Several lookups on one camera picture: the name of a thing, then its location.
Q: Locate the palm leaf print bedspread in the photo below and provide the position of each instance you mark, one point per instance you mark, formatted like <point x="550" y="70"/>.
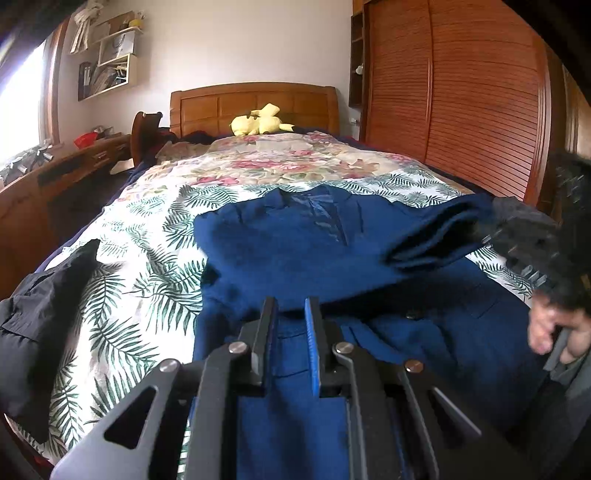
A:
<point x="143" y="299"/>

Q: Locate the narrow wooden corner shelf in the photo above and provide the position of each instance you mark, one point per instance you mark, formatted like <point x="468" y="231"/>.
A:
<point x="356" y="59"/>

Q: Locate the wooden headboard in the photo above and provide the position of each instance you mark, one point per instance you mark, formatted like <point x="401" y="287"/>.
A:
<point x="211" y="109"/>

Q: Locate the black garment on bed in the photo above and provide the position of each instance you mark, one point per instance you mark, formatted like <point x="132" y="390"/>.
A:
<point x="36" y="324"/>

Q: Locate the long wooden desk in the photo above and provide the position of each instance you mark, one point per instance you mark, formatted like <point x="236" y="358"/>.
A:
<point x="26" y="235"/>

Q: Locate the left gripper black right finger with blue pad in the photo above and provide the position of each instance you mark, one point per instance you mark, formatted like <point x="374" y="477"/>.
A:
<point x="327" y="375"/>

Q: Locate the wooden chair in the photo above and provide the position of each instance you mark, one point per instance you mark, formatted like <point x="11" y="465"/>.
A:
<point x="144" y="131"/>

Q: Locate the person's right hand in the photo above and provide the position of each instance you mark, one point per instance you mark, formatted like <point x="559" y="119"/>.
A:
<point x="545" y="317"/>

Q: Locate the wooden louvered wardrobe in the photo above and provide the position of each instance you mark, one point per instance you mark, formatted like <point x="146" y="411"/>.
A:
<point x="467" y="88"/>

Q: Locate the yellow plush toy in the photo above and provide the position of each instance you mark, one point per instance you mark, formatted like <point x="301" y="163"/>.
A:
<point x="259" y="122"/>

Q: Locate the navy blue suit jacket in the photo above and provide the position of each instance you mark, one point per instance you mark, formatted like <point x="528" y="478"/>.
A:
<point x="399" y="283"/>

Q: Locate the dark grey garment at right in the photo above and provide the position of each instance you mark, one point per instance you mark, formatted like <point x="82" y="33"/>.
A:
<point x="525" y="237"/>

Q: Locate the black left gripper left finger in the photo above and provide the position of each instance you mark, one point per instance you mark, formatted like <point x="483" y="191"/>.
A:
<point x="264" y="327"/>

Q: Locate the floral quilt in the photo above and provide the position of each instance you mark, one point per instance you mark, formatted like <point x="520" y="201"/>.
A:
<point x="268" y="159"/>

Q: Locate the white wall shelf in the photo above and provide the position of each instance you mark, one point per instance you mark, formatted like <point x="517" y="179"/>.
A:
<point x="107" y="49"/>

